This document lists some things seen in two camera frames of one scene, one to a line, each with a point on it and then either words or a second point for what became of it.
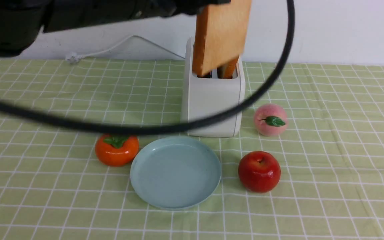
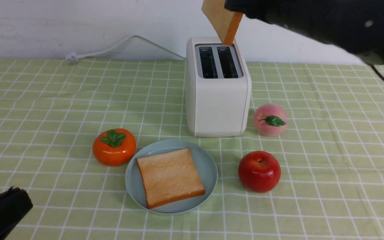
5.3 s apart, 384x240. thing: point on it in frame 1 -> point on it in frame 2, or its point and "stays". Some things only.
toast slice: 221,30 -> 170,177
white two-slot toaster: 203,96 stays
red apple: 259,171 stays
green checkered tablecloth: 342,156 stays
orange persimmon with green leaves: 116,150 stays
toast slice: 229,68 -> 225,22
